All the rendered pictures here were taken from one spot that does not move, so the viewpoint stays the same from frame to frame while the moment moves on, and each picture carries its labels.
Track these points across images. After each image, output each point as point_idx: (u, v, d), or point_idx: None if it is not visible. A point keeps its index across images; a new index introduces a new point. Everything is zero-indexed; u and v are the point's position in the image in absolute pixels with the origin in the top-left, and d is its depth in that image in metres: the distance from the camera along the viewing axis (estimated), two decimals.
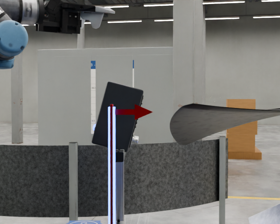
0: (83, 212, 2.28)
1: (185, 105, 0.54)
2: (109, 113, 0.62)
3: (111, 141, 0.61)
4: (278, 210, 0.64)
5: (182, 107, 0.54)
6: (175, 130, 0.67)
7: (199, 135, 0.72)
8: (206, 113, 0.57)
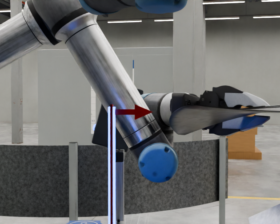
0: (83, 212, 2.28)
1: (186, 105, 0.53)
2: (109, 113, 0.62)
3: (111, 141, 0.61)
4: (278, 210, 0.64)
5: (183, 107, 0.54)
6: (175, 124, 0.67)
7: (198, 126, 0.72)
8: (206, 112, 0.57)
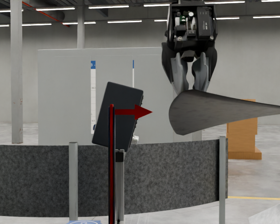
0: (83, 212, 2.28)
1: (186, 90, 0.54)
2: (109, 113, 0.62)
3: (111, 141, 0.61)
4: (278, 210, 0.64)
5: (183, 92, 0.55)
6: (174, 118, 0.67)
7: (197, 126, 0.72)
8: (206, 101, 0.57)
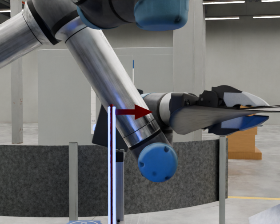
0: (83, 212, 2.28)
1: None
2: (109, 113, 0.62)
3: (111, 141, 0.61)
4: (278, 210, 0.64)
5: None
6: None
7: None
8: None
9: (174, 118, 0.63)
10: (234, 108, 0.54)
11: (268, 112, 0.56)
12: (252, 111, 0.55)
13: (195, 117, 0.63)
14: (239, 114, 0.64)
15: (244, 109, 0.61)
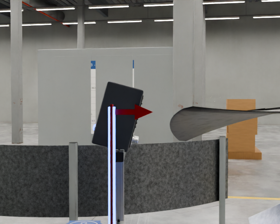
0: (83, 212, 2.28)
1: None
2: (109, 113, 0.62)
3: (111, 141, 0.61)
4: (278, 210, 0.64)
5: None
6: None
7: None
8: None
9: (175, 122, 0.63)
10: (234, 110, 0.54)
11: (267, 113, 0.56)
12: (251, 113, 0.56)
13: (195, 121, 0.63)
14: (239, 117, 0.64)
15: None
